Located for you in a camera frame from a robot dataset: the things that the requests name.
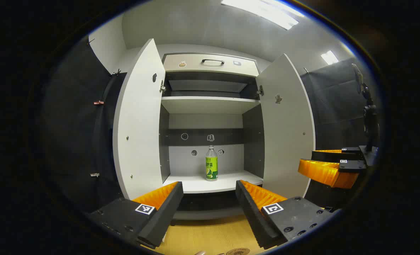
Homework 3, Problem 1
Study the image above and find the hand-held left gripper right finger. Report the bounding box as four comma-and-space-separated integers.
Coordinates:
235, 180, 338, 250

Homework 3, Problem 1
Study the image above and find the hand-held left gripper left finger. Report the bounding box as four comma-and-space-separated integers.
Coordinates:
88, 181, 184, 249

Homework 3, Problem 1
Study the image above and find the white cabinet door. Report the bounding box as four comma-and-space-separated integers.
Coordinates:
256, 53, 315, 199
113, 38, 166, 200

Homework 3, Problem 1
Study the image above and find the clear bottle with green label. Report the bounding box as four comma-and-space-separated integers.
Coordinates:
205, 145, 219, 181

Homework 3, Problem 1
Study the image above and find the small ceiling light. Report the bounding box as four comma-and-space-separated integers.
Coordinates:
320, 50, 339, 65

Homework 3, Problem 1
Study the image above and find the black backdrop cloth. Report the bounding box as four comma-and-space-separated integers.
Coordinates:
41, 39, 379, 213

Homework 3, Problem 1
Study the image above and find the long ceiling light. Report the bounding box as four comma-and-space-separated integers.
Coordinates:
220, 0, 304, 30

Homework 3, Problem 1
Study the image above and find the beige drawer with black handle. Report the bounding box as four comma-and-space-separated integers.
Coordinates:
163, 53, 260, 77

